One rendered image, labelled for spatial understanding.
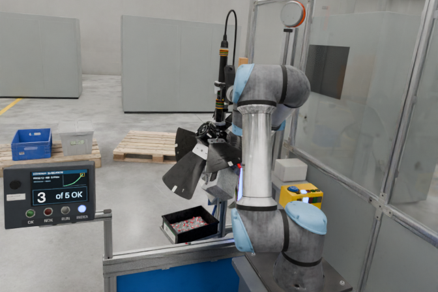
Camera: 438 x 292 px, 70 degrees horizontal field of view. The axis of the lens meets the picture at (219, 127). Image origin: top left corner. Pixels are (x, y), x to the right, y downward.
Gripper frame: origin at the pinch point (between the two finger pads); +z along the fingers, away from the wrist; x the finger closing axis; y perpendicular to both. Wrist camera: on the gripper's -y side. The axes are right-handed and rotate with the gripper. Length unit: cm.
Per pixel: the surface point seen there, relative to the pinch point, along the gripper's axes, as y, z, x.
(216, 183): 48, -15, -3
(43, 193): 31, -45, -72
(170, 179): 53, 3, -23
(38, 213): 37, -46, -74
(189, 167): 45.4, -0.2, -13.0
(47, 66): 75, 696, -197
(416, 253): 60, -68, 70
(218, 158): 32.4, -20.8, -5.3
